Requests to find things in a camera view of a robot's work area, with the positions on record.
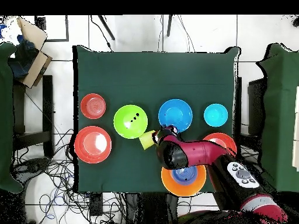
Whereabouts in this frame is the large orange plastic bowl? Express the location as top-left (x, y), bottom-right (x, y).
top-left (161, 164), bottom-right (207, 197)

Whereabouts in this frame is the small blue plastic bowl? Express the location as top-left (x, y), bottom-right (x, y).
top-left (171, 166), bottom-right (199, 187)

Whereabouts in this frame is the small cyan plastic bowl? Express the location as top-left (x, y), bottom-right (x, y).
top-left (203, 103), bottom-right (229, 128)

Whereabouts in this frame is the cardboard box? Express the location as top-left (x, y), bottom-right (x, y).
top-left (16, 16), bottom-right (53, 89)

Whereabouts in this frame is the green plastic bowl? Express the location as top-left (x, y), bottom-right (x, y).
top-left (113, 104), bottom-right (148, 140)

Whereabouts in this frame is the dark blue cloth bag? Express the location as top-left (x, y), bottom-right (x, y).
top-left (8, 34), bottom-right (40, 80)

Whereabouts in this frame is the black stool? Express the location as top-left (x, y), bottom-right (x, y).
top-left (12, 74), bottom-right (55, 159)

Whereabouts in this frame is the small orange-red plastic bowl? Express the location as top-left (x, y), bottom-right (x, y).
top-left (80, 93), bottom-right (107, 120)

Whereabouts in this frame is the black floor frame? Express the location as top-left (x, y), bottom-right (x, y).
top-left (34, 15), bottom-right (69, 43)

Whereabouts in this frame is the large red plastic bowl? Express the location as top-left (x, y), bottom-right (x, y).
top-left (74, 125), bottom-right (112, 164)
top-left (202, 132), bottom-right (237, 158)

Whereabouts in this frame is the large blue plastic bowl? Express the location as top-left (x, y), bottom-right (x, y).
top-left (158, 99), bottom-right (194, 134)

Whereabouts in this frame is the black tripod leg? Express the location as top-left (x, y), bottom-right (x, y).
top-left (166, 15), bottom-right (174, 37)
top-left (98, 15), bottom-right (116, 41)

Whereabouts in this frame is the tangle of floor cables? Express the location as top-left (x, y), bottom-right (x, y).
top-left (11, 128), bottom-right (127, 224)

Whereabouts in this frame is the white box stack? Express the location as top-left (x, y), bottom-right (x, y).
top-left (291, 86), bottom-right (299, 172)

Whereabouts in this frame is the yellow plastic cup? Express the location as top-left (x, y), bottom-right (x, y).
top-left (138, 129), bottom-right (157, 151)

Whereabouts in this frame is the dark green tablecloth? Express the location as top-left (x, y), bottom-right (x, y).
top-left (72, 44), bottom-right (241, 195)

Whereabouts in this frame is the black pedestal foot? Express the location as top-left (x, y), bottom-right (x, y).
top-left (11, 157), bottom-right (51, 178)

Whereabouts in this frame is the green cloth covered side table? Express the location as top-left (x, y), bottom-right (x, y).
top-left (0, 41), bottom-right (24, 194)
top-left (254, 43), bottom-right (299, 194)

